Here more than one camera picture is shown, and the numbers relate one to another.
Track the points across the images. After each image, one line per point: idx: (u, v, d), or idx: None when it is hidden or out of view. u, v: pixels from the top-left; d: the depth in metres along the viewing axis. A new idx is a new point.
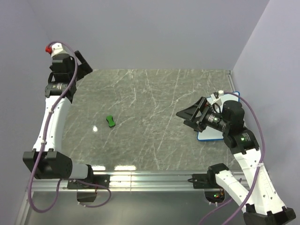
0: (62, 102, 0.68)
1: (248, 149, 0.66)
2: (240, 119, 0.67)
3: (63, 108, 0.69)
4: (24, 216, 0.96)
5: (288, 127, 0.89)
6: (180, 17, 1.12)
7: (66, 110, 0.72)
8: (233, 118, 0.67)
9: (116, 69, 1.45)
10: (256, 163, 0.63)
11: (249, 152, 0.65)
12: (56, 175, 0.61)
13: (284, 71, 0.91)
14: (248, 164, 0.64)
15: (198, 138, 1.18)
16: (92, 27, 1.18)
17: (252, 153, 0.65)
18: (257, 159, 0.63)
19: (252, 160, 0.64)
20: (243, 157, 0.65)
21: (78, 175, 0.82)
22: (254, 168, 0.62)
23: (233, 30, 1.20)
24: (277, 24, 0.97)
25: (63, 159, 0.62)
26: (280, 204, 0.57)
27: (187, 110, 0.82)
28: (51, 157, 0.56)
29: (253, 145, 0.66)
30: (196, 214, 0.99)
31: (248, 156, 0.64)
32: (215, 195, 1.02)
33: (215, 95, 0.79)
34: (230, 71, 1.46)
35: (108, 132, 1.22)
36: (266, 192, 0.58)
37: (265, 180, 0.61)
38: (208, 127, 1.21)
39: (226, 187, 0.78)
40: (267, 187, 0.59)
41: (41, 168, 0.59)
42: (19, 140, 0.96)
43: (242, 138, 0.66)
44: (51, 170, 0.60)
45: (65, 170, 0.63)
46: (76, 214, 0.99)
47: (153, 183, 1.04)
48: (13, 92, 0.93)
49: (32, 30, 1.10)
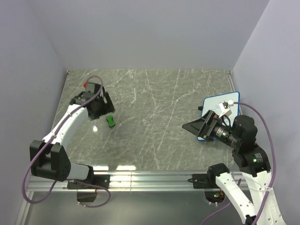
0: (81, 110, 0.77)
1: (259, 171, 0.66)
2: (252, 138, 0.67)
3: (81, 115, 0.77)
4: (24, 216, 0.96)
5: (288, 127, 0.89)
6: (180, 16, 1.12)
7: (81, 121, 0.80)
8: (244, 135, 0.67)
9: (116, 69, 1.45)
10: (265, 186, 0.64)
11: (259, 175, 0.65)
12: (51, 177, 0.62)
13: (284, 71, 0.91)
14: (257, 186, 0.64)
15: (198, 138, 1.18)
16: (92, 27, 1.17)
17: (263, 176, 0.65)
18: (267, 183, 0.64)
19: (261, 183, 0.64)
20: (254, 180, 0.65)
21: (78, 175, 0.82)
22: (264, 191, 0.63)
23: (233, 30, 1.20)
24: (277, 25, 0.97)
25: (65, 161, 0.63)
26: None
27: (194, 123, 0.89)
28: (55, 151, 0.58)
29: (265, 166, 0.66)
30: (195, 214, 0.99)
31: (258, 178, 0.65)
32: (215, 195, 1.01)
33: (224, 106, 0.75)
34: (230, 71, 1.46)
35: (108, 132, 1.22)
36: (272, 215, 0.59)
37: (272, 203, 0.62)
38: None
39: (227, 192, 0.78)
40: (274, 210, 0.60)
41: (41, 163, 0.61)
42: (19, 140, 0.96)
43: (254, 160, 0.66)
44: (49, 169, 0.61)
45: (62, 174, 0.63)
46: (76, 214, 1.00)
47: (154, 183, 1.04)
48: (13, 93, 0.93)
49: (32, 30, 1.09)
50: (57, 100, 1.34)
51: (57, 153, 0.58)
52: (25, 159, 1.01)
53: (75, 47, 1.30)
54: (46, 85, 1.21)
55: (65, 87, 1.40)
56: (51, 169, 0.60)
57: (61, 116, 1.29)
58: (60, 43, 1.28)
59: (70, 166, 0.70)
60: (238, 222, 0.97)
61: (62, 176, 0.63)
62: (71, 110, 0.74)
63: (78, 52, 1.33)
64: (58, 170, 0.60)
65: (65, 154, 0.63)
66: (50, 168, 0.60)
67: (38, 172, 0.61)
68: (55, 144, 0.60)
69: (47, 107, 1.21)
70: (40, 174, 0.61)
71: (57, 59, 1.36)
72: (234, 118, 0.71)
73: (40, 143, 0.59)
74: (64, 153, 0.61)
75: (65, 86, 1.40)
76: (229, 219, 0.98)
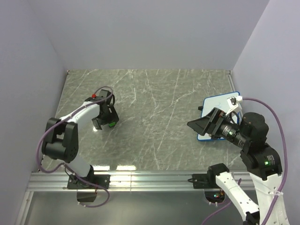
0: (93, 107, 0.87)
1: (270, 175, 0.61)
2: (263, 137, 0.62)
3: (93, 110, 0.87)
4: (24, 216, 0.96)
5: (288, 127, 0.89)
6: (180, 16, 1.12)
7: (93, 116, 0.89)
8: (255, 135, 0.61)
9: (116, 69, 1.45)
10: (274, 190, 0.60)
11: (270, 177, 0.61)
12: (59, 155, 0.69)
13: (284, 71, 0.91)
14: (266, 189, 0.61)
15: (198, 138, 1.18)
16: (92, 27, 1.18)
17: (273, 180, 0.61)
18: (277, 186, 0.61)
19: (271, 187, 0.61)
20: (263, 183, 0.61)
21: (80, 170, 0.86)
22: (273, 196, 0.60)
23: (233, 30, 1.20)
24: (277, 25, 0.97)
25: (75, 142, 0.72)
26: None
27: (198, 121, 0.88)
28: (70, 127, 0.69)
29: (276, 169, 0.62)
30: (196, 214, 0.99)
31: (268, 182, 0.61)
32: (215, 195, 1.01)
33: (233, 103, 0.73)
34: (230, 71, 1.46)
35: (108, 132, 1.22)
36: (278, 220, 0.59)
37: (280, 207, 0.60)
38: None
39: (227, 191, 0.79)
40: (281, 214, 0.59)
41: (52, 140, 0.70)
42: (19, 140, 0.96)
43: (266, 162, 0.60)
44: (59, 146, 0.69)
45: (69, 155, 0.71)
46: (76, 214, 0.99)
47: (153, 183, 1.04)
48: (13, 92, 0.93)
49: (32, 29, 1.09)
50: (57, 101, 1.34)
51: (71, 129, 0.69)
52: (25, 159, 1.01)
53: (75, 47, 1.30)
54: (46, 85, 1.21)
55: (65, 87, 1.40)
56: (62, 146, 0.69)
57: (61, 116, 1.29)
58: (60, 43, 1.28)
59: (77, 153, 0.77)
60: (238, 222, 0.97)
61: (70, 157, 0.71)
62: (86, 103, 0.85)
63: (78, 52, 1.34)
64: (67, 148, 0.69)
65: (76, 136, 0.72)
66: (61, 145, 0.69)
67: (48, 148, 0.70)
68: (70, 122, 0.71)
69: (47, 107, 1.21)
70: (50, 150, 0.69)
71: (57, 59, 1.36)
72: (243, 115, 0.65)
73: (57, 119, 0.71)
74: (75, 133, 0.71)
75: (65, 86, 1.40)
76: (229, 219, 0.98)
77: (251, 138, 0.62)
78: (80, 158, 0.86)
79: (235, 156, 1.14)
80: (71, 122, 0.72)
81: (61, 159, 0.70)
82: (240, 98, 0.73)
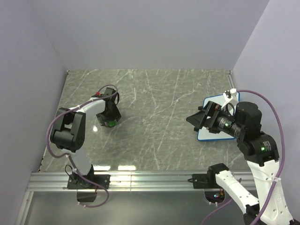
0: (99, 102, 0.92)
1: (266, 161, 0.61)
2: (258, 123, 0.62)
3: (99, 106, 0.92)
4: (24, 216, 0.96)
5: (288, 127, 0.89)
6: (180, 16, 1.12)
7: (97, 111, 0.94)
8: (249, 121, 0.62)
9: (116, 69, 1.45)
10: (272, 176, 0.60)
11: (267, 163, 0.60)
12: (66, 142, 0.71)
13: (284, 70, 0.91)
14: (264, 176, 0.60)
15: (198, 138, 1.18)
16: (92, 27, 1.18)
17: (270, 166, 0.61)
18: (274, 172, 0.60)
19: (268, 173, 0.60)
20: (260, 169, 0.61)
21: (82, 167, 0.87)
22: (271, 183, 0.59)
23: (233, 30, 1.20)
24: (277, 24, 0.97)
25: (82, 132, 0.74)
26: (288, 217, 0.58)
27: (197, 116, 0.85)
28: (79, 116, 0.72)
29: (273, 155, 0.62)
30: (196, 214, 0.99)
31: (265, 168, 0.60)
32: (215, 195, 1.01)
33: (227, 95, 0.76)
34: (230, 71, 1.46)
35: (108, 132, 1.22)
36: (277, 207, 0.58)
37: (278, 194, 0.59)
38: None
39: (226, 187, 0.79)
40: (280, 201, 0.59)
41: (61, 128, 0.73)
42: (19, 140, 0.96)
43: (262, 148, 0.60)
44: (67, 134, 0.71)
45: (77, 144, 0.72)
46: (76, 214, 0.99)
47: (153, 183, 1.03)
48: (13, 92, 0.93)
49: (32, 30, 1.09)
50: (57, 101, 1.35)
51: (80, 117, 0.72)
52: (25, 159, 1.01)
53: (75, 48, 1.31)
54: (46, 85, 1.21)
55: (65, 87, 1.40)
56: (69, 134, 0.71)
57: None
58: (60, 43, 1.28)
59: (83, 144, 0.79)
60: (238, 222, 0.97)
61: (76, 145, 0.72)
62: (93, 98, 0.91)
63: (78, 52, 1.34)
64: (74, 135, 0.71)
65: (84, 126, 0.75)
66: (69, 133, 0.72)
67: (56, 136, 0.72)
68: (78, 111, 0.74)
69: (47, 107, 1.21)
70: (58, 138, 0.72)
71: (57, 59, 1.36)
72: (236, 104, 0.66)
73: (66, 108, 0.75)
74: (84, 123, 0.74)
75: (65, 86, 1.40)
76: (229, 219, 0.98)
77: (245, 124, 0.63)
78: (83, 154, 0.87)
79: (235, 156, 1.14)
80: (79, 111, 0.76)
81: (68, 147, 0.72)
82: (234, 90, 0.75)
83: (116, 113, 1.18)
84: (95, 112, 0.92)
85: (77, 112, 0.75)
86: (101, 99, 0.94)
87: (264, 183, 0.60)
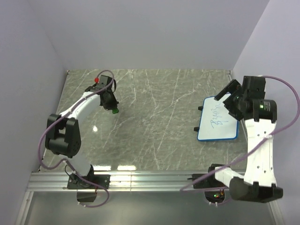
0: (94, 97, 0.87)
1: (263, 119, 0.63)
2: (259, 89, 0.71)
3: (93, 101, 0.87)
4: (24, 216, 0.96)
5: (288, 127, 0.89)
6: (179, 16, 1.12)
7: (93, 106, 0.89)
8: (251, 85, 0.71)
9: (116, 69, 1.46)
10: (265, 134, 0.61)
11: (262, 121, 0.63)
12: (62, 151, 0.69)
13: (284, 71, 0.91)
14: (255, 132, 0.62)
15: (198, 138, 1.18)
16: (92, 27, 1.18)
17: (265, 123, 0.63)
18: (267, 131, 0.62)
19: (262, 130, 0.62)
20: (254, 124, 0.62)
21: (80, 168, 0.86)
22: (261, 138, 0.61)
23: (233, 30, 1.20)
24: (277, 25, 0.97)
25: (77, 138, 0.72)
26: (271, 179, 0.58)
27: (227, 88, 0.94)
28: (71, 123, 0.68)
29: (271, 116, 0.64)
30: (196, 214, 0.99)
31: (258, 124, 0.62)
32: (215, 195, 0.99)
33: None
34: (230, 71, 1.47)
35: (108, 132, 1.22)
36: (262, 166, 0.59)
37: (266, 152, 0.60)
38: (209, 127, 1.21)
39: (223, 177, 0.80)
40: (266, 161, 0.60)
41: (55, 136, 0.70)
42: (19, 140, 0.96)
43: (261, 106, 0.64)
44: (62, 142, 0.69)
45: (73, 150, 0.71)
46: (76, 214, 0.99)
47: (153, 183, 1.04)
48: (13, 92, 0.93)
49: (32, 29, 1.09)
50: (57, 100, 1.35)
51: (72, 125, 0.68)
52: (25, 159, 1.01)
53: (75, 48, 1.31)
54: (46, 85, 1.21)
55: (65, 87, 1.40)
56: (63, 142, 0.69)
57: None
58: (60, 43, 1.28)
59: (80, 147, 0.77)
60: (238, 222, 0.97)
61: (72, 152, 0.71)
62: (86, 94, 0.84)
63: (78, 52, 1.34)
64: (69, 143, 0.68)
65: (78, 131, 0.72)
66: (63, 141, 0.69)
67: (50, 144, 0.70)
68: (70, 118, 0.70)
69: (46, 107, 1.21)
70: (53, 146, 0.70)
71: (57, 59, 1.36)
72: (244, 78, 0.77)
73: (57, 116, 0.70)
74: (77, 129, 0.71)
75: (65, 86, 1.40)
76: (229, 219, 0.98)
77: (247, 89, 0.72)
78: (82, 155, 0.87)
79: (235, 156, 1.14)
80: (71, 117, 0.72)
81: (65, 155, 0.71)
82: None
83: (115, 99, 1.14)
84: (92, 108, 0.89)
85: (69, 118, 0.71)
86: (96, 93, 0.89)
87: (254, 139, 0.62)
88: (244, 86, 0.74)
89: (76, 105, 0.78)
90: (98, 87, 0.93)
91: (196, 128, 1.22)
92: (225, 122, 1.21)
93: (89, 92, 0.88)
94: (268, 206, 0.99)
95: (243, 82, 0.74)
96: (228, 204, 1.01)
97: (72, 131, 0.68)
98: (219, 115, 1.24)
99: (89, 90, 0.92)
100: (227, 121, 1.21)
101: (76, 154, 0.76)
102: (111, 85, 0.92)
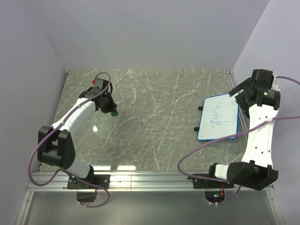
0: (88, 104, 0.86)
1: (265, 105, 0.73)
2: (266, 81, 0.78)
3: (88, 108, 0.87)
4: (24, 216, 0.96)
5: (288, 127, 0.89)
6: (180, 16, 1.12)
7: (89, 113, 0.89)
8: (258, 77, 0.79)
9: (116, 69, 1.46)
10: (266, 118, 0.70)
11: (265, 106, 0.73)
12: (55, 163, 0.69)
13: (284, 71, 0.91)
14: (257, 116, 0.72)
15: (198, 138, 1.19)
16: (91, 26, 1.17)
17: (267, 109, 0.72)
18: (269, 116, 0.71)
19: (263, 115, 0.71)
20: (257, 108, 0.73)
21: (80, 170, 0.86)
22: (260, 122, 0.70)
23: (232, 30, 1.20)
24: (277, 25, 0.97)
25: (70, 150, 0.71)
26: (267, 161, 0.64)
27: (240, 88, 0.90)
28: (62, 136, 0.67)
29: (273, 103, 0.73)
30: (196, 214, 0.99)
31: (260, 108, 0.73)
32: (215, 195, 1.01)
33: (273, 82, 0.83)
34: (230, 71, 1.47)
35: (108, 132, 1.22)
36: (261, 147, 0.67)
37: (266, 136, 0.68)
38: (208, 127, 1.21)
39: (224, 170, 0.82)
40: (263, 143, 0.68)
41: (47, 149, 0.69)
42: (19, 140, 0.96)
43: (265, 93, 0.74)
44: (54, 154, 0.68)
45: (66, 162, 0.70)
46: (76, 214, 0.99)
47: (153, 183, 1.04)
48: (13, 92, 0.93)
49: (32, 29, 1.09)
50: (57, 100, 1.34)
51: (64, 138, 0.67)
52: (25, 159, 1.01)
53: (75, 48, 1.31)
54: (46, 85, 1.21)
55: (65, 87, 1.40)
56: (56, 155, 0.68)
57: (61, 116, 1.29)
58: (59, 43, 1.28)
59: (74, 158, 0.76)
60: (238, 222, 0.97)
61: (65, 164, 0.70)
62: (79, 102, 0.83)
63: (78, 52, 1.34)
64: (62, 156, 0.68)
65: (71, 143, 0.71)
66: (56, 153, 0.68)
67: (43, 157, 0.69)
68: (62, 131, 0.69)
69: (46, 107, 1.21)
70: (45, 159, 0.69)
71: (57, 59, 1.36)
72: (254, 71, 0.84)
73: (49, 128, 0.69)
74: (70, 140, 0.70)
75: (65, 86, 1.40)
76: (230, 219, 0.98)
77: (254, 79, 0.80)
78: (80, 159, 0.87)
79: (235, 156, 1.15)
80: (63, 130, 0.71)
81: (59, 167, 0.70)
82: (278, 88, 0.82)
83: (112, 101, 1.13)
84: (87, 115, 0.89)
85: (61, 131, 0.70)
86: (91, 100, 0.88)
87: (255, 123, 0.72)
88: (252, 78, 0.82)
89: (69, 115, 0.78)
90: (94, 92, 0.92)
91: (196, 128, 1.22)
92: (224, 122, 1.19)
93: (84, 98, 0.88)
94: (268, 206, 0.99)
95: (252, 74, 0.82)
96: (229, 204, 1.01)
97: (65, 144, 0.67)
98: (219, 115, 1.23)
99: (84, 96, 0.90)
100: (228, 121, 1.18)
101: (70, 165, 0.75)
102: (107, 90, 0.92)
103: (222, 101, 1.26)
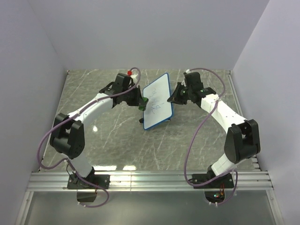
0: (107, 100, 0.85)
1: (207, 95, 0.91)
2: (197, 81, 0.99)
3: (106, 104, 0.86)
4: (24, 216, 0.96)
5: (288, 127, 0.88)
6: (179, 17, 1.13)
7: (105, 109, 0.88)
8: (192, 79, 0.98)
9: (116, 69, 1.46)
10: (214, 101, 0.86)
11: (208, 96, 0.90)
12: (63, 150, 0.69)
13: (284, 70, 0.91)
14: (209, 102, 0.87)
15: (145, 128, 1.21)
16: (92, 27, 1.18)
17: (210, 96, 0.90)
18: (215, 98, 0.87)
19: (212, 99, 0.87)
20: (205, 99, 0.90)
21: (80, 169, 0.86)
22: (213, 103, 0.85)
23: (233, 30, 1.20)
24: (277, 24, 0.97)
25: (80, 140, 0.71)
26: (241, 117, 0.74)
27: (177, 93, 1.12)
28: (75, 126, 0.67)
29: (212, 91, 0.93)
30: (195, 214, 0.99)
31: (206, 99, 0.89)
32: (215, 195, 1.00)
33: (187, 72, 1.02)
34: (230, 71, 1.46)
35: (108, 132, 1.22)
36: (228, 114, 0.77)
37: (225, 107, 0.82)
38: (151, 114, 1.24)
39: (220, 161, 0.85)
40: (226, 111, 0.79)
41: (59, 136, 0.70)
42: (19, 140, 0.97)
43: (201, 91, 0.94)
44: (65, 142, 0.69)
45: (74, 152, 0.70)
46: (76, 214, 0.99)
47: (153, 183, 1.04)
48: (13, 92, 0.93)
49: (32, 29, 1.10)
50: (57, 100, 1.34)
51: (77, 128, 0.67)
52: (26, 158, 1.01)
53: (75, 48, 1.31)
54: (46, 85, 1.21)
55: (65, 87, 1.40)
56: (67, 143, 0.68)
57: None
58: (60, 43, 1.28)
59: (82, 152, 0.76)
60: (238, 222, 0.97)
61: (74, 153, 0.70)
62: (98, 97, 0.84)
63: (78, 52, 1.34)
64: (71, 145, 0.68)
65: (83, 136, 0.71)
66: (66, 142, 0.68)
67: (54, 143, 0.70)
68: (77, 121, 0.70)
69: (46, 107, 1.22)
70: (56, 145, 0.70)
71: (58, 60, 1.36)
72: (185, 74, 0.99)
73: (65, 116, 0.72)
74: (82, 132, 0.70)
75: (65, 86, 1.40)
76: (230, 219, 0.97)
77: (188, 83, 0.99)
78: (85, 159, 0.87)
79: None
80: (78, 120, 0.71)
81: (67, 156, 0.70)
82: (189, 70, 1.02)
83: (137, 96, 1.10)
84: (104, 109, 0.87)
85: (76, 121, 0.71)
86: (109, 97, 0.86)
87: (212, 108, 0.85)
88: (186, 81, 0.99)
89: (85, 107, 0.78)
90: (114, 89, 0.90)
91: (141, 119, 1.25)
92: (162, 105, 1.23)
93: (104, 94, 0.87)
94: (269, 206, 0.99)
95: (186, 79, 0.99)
96: (228, 204, 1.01)
97: (77, 133, 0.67)
98: (157, 101, 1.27)
99: (104, 92, 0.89)
100: (164, 103, 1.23)
101: (77, 157, 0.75)
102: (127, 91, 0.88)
103: (157, 86, 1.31)
